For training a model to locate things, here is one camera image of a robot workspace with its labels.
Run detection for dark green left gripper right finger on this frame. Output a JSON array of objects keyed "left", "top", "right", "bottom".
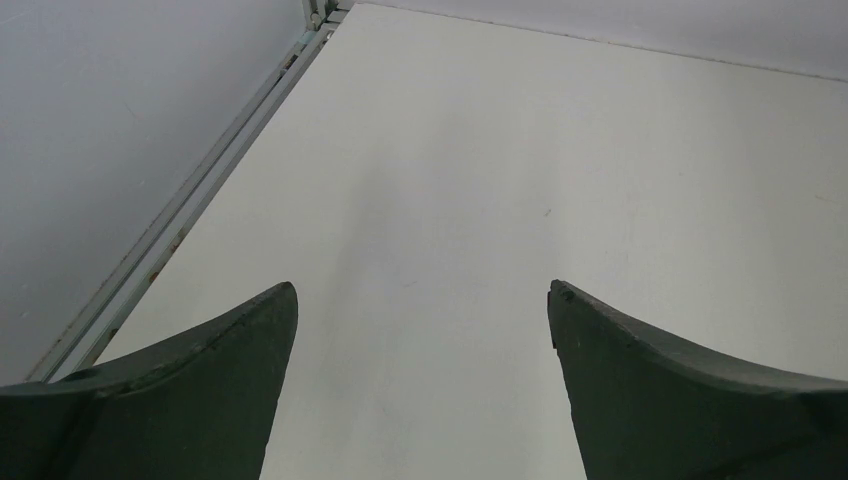
[{"left": 547, "top": 280, "right": 847, "bottom": 479}]

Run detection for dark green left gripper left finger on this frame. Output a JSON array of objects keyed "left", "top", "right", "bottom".
[{"left": 1, "top": 282, "right": 298, "bottom": 479}]

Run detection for aluminium table edge rail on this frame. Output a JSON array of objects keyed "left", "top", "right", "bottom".
[{"left": 26, "top": 1, "right": 353, "bottom": 382}]

